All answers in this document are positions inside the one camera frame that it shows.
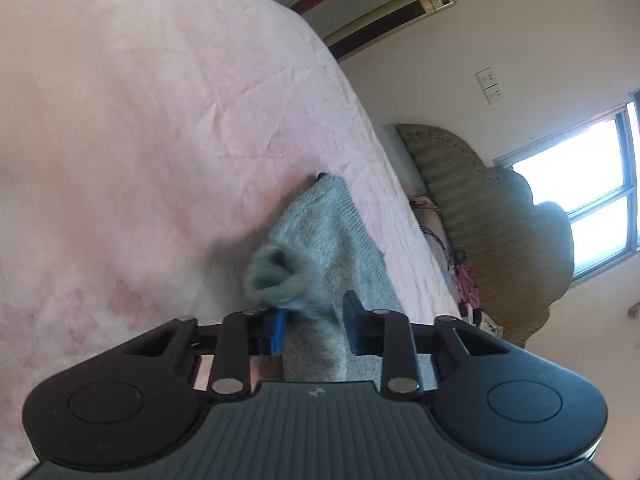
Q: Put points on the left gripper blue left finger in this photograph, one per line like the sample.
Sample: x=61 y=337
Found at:
x=234 y=341

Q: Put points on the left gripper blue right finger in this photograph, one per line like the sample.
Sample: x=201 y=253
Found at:
x=388 y=335

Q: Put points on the grey sweater with navy sleeves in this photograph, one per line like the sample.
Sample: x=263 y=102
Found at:
x=319 y=250

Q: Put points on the pile of light clothes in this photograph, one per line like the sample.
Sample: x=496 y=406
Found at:
x=480 y=319

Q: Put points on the magenta crumpled garment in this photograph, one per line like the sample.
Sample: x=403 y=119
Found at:
x=468 y=290

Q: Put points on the olive upholstered headboard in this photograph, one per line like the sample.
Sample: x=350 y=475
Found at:
x=521 y=254

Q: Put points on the pink bed sheet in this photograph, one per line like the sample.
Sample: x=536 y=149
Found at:
x=147 y=148

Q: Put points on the window with bright light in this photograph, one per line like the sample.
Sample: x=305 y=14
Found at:
x=591 y=170

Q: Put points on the gold tower air conditioner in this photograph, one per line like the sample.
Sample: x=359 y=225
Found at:
x=380 y=23

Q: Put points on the striped pillow with cables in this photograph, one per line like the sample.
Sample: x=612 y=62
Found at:
x=428 y=217

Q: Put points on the white wall socket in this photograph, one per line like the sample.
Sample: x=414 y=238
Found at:
x=494 y=94
x=486 y=78

